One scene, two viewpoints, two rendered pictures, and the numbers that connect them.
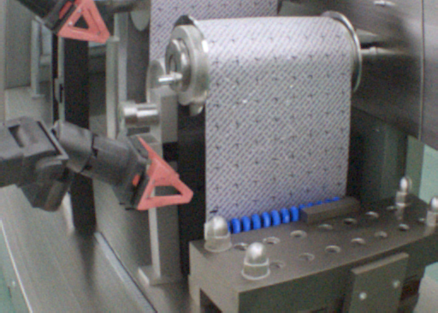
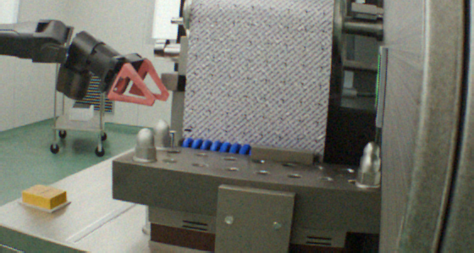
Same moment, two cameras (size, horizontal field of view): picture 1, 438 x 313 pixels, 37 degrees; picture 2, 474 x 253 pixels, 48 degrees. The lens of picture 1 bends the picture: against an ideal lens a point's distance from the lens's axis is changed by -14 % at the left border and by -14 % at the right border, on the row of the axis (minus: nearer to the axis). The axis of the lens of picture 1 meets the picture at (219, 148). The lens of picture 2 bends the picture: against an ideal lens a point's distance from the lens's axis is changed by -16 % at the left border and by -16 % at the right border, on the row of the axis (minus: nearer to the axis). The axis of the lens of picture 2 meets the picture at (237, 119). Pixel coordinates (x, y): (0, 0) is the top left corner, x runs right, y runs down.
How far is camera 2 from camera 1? 0.73 m
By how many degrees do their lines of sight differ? 37
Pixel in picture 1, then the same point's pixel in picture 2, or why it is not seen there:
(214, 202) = (189, 121)
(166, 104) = (184, 44)
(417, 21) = not seen: outside the picture
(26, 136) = (46, 29)
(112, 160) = (103, 60)
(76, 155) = (81, 52)
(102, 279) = not seen: hidden behind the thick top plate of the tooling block
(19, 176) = (32, 52)
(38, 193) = (60, 79)
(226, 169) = (201, 95)
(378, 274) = (250, 200)
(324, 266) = (197, 171)
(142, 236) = not seen: hidden behind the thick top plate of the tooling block
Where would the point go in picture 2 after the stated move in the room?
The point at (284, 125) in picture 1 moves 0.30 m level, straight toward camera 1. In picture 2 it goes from (257, 67) to (105, 69)
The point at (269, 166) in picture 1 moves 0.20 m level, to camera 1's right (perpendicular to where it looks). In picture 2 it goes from (240, 101) to (349, 119)
